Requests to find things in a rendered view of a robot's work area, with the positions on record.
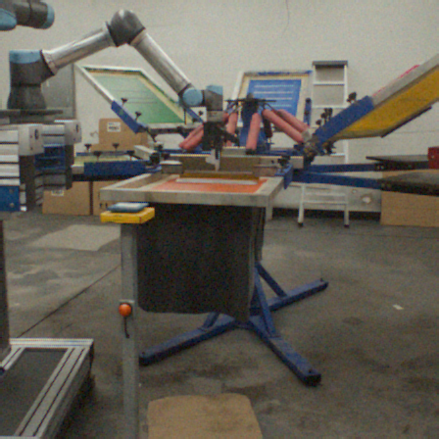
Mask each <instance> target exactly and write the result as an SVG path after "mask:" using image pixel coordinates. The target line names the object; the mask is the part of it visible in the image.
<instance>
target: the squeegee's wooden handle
mask: <svg viewBox="0 0 439 439"><path fill-rule="evenodd" d="M208 157H210V156H179V157H178V163H179V164H182V172H184V171H185V170H191V171H215V170H216V166H215V165H212V164H209V163H207V162H206V158H208ZM255 165H261V157H226V156H220V157H219V169H218V171H252V172H253V174H255Z"/></svg>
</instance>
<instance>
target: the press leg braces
mask: <svg viewBox="0 0 439 439"><path fill-rule="evenodd" d="M260 277H261V278H262V279H263V280H264V281H265V282H266V283H267V284H268V286H269V287H270V288H271V289H272V290H273V291H274V292H275V294H276V295H277V296H275V297H273V298H275V299H278V300H281V301H282V300H284V299H286V298H288V297H291V295H287V294H285V293H284V291H283V290H282V289H281V288H280V287H279V286H278V284H277V283H276V282H275V281H274V280H273V279H272V277H271V275H270V274H269V273H268V272H267V271H266V269H265V268H264V267H263V266H262V271H261V273H258V270H257V268H255V285H254V289H255V292H256V295H257V299H258V302H259V305H260V309H261V312H262V316H263V319H264V323H265V326H266V329H262V332H263V333H264V334H265V335H266V336H267V337H268V338H274V337H281V335H280V334H279V333H278V332H277V331H276V330H275V327H274V323H273V320H272V316H271V313H270V309H269V306H268V300H267V297H266V294H265V291H264V288H263V285H262V282H261V279H260ZM219 316H220V314H209V315H208V317H207V319H206V320H205V322H204V324H203V325H202V326H199V327H197V329H199V330H202V331H205V332H207V331H209V330H212V329H214V328H217V327H219V325H216V324H215V323H216V321H217V319H218V317H219Z"/></svg>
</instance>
